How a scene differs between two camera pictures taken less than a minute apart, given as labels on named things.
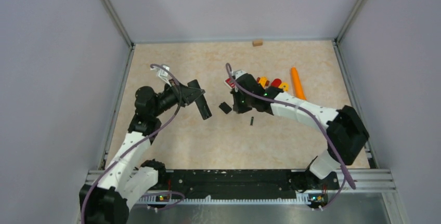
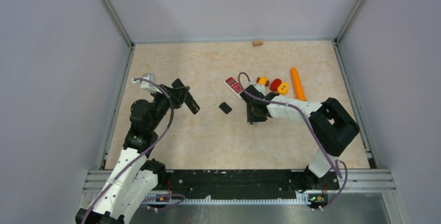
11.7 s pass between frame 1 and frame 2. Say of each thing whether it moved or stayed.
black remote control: moved
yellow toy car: stayed
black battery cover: stayed
